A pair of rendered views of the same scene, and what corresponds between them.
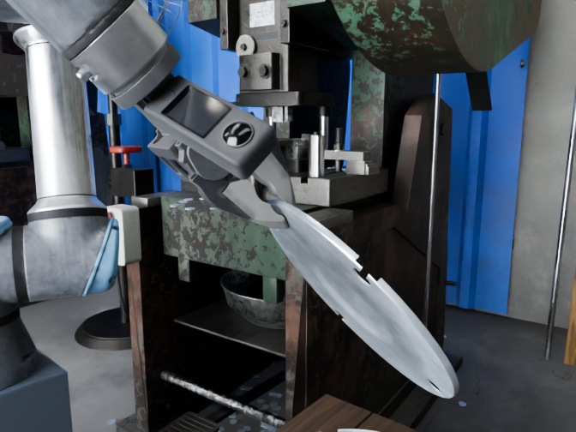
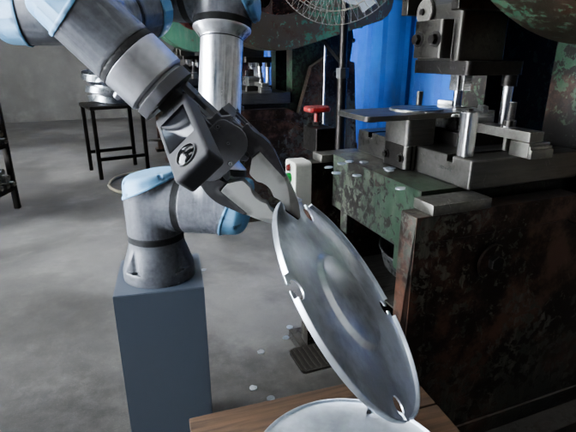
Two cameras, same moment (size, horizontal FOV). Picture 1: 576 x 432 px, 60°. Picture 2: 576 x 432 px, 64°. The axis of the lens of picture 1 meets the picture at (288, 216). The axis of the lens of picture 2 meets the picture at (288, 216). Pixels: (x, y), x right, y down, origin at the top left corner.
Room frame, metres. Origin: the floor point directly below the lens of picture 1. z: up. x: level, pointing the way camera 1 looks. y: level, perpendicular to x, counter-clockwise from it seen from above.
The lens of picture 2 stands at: (0.09, -0.28, 0.90)
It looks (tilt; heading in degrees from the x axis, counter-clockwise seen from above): 19 degrees down; 34
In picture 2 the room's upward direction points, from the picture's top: straight up
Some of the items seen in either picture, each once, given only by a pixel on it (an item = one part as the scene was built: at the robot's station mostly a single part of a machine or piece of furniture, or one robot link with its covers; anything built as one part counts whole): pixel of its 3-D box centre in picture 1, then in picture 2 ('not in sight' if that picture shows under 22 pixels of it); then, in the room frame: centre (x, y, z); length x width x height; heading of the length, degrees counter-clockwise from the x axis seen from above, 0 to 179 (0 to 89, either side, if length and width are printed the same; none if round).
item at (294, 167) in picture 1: (285, 162); (458, 132); (1.29, 0.01, 0.72); 0.20 x 0.16 x 0.03; 55
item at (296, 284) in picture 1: (399, 267); (572, 265); (1.24, -0.29, 0.45); 0.92 x 0.12 x 0.90; 145
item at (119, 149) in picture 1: (126, 160); (316, 119); (1.28, 0.41, 0.72); 0.07 x 0.06 x 0.08; 145
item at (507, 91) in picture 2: (324, 129); (507, 99); (1.29, -0.09, 0.80); 0.02 x 0.02 x 0.14
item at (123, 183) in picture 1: (134, 201); (318, 155); (1.27, 0.40, 0.62); 0.10 x 0.06 x 0.20; 55
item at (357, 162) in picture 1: (342, 150); (512, 127); (1.19, -0.13, 0.76); 0.17 x 0.06 x 0.10; 55
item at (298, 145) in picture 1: (282, 147); (456, 117); (1.28, 0.01, 0.76); 0.15 x 0.09 x 0.05; 55
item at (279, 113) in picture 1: (281, 114); (459, 81); (1.27, 0.02, 0.84); 0.05 x 0.03 x 0.04; 55
